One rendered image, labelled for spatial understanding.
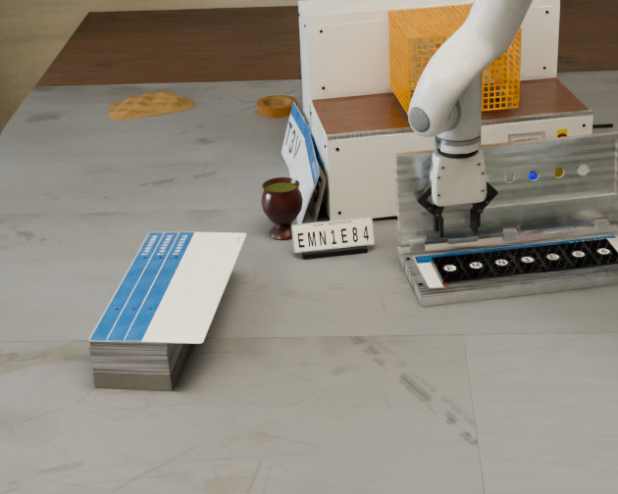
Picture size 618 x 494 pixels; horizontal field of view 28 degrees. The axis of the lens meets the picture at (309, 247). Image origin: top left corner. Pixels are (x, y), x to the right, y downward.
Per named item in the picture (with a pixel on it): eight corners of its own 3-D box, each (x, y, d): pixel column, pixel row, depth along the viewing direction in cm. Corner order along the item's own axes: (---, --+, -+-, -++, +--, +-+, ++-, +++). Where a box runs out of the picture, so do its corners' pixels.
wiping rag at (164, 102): (176, 88, 335) (175, 82, 334) (199, 107, 320) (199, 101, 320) (96, 104, 326) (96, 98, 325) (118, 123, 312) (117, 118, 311)
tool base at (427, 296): (421, 307, 221) (421, 289, 220) (396, 256, 240) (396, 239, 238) (655, 280, 226) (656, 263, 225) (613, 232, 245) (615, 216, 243)
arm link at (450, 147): (438, 143, 219) (437, 159, 221) (487, 138, 220) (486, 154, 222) (427, 127, 227) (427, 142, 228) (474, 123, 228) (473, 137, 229)
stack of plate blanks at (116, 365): (172, 391, 200) (167, 343, 196) (94, 388, 202) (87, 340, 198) (220, 275, 235) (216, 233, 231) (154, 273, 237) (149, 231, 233)
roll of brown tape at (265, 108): (306, 110, 315) (305, 101, 314) (275, 121, 309) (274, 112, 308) (280, 100, 322) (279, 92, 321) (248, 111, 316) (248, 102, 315)
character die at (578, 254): (574, 272, 226) (574, 267, 225) (556, 249, 235) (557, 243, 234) (599, 270, 226) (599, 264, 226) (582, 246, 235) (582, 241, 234)
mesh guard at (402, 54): (409, 118, 248) (408, 38, 240) (388, 85, 266) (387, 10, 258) (519, 107, 250) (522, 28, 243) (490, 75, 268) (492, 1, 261)
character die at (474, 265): (470, 284, 224) (470, 278, 223) (456, 260, 232) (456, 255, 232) (495, 281, 224) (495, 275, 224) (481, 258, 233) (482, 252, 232)
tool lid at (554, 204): (396, 155, 229) (394, 153, 231) (400, 251, 236) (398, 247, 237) (622, 133, 234) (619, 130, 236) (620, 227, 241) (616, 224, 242)
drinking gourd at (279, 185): (254, 235, 250) (250, 185, 245) (283, 222, 256) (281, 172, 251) (283, 247, 245) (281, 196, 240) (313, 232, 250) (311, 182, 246)
